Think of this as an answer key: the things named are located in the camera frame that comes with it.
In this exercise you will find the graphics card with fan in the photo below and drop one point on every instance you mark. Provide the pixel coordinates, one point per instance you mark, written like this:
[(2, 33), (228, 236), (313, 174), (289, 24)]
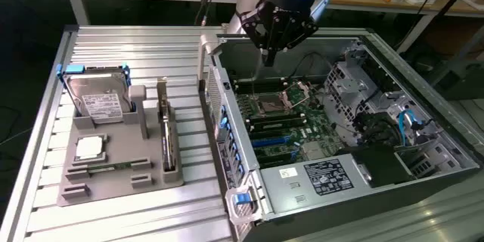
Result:
[(165, 128)]

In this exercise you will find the blue slot latch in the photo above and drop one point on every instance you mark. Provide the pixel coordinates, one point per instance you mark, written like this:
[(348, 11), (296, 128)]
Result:
[(233, 147), (225, 122), (236, 157), (240, 169)]

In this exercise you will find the black expansion slot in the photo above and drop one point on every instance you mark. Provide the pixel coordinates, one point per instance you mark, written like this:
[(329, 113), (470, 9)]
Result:
[(272, 135)]

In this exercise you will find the blue expansion slot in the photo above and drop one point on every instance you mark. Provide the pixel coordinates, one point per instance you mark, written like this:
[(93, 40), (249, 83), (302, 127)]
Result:
[(269, 142)]

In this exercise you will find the metal socket cover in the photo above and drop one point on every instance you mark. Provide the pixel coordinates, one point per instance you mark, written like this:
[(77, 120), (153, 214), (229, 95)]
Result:
[(298, 94)]

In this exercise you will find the metal drive cage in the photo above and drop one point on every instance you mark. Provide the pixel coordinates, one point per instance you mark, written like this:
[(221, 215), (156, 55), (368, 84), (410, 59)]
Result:
[(349, 91)]

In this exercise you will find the CPU socket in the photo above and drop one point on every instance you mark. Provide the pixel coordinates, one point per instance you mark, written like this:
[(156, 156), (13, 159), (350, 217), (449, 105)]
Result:
[(269, 103)]

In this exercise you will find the wooden desk with clutter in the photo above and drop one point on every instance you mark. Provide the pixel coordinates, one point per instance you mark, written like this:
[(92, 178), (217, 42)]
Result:
[(400, 6)]

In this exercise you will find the installed RAM stick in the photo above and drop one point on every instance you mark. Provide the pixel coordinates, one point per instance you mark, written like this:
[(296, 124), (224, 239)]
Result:
[(276, 123)]

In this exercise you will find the green motherboard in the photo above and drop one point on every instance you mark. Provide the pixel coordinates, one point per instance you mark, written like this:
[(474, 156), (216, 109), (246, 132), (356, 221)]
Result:
[(317, 128)]

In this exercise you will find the black slanted pole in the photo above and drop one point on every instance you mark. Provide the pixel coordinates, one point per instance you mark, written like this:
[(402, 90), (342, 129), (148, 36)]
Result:
[(449, 1)]

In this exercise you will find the silver chipset heatsink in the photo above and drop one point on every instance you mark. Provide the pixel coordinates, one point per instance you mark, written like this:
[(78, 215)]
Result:
[(312, 151)]

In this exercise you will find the hard disk with blue rails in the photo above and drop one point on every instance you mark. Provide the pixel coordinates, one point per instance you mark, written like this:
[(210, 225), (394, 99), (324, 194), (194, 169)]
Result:
[(97, 100)]

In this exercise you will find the black fan shroud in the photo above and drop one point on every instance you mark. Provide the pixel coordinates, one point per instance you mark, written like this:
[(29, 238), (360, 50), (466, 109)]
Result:
[(377, 165)]

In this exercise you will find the grey power supply unit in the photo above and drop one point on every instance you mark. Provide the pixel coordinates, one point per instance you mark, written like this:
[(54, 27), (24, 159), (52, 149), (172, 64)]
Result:
[(286, 188)]

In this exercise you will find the metal disk bay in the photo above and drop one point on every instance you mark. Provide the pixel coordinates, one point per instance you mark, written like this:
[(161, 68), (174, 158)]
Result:
[(434, 157)]

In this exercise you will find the silver CPU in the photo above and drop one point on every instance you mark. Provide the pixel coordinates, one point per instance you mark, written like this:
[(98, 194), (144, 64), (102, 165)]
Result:
[(89, 148)]

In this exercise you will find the green RAM stick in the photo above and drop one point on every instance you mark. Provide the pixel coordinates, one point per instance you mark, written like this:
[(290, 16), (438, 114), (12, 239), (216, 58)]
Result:
[(109, 167)]

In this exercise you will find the grey parts rack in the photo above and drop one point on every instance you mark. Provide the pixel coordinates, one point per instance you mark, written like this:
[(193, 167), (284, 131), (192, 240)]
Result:
[(120, 188)]

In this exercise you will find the open black PC case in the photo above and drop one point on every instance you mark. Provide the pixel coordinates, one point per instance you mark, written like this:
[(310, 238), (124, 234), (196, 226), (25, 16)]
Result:
[(434, 196)]

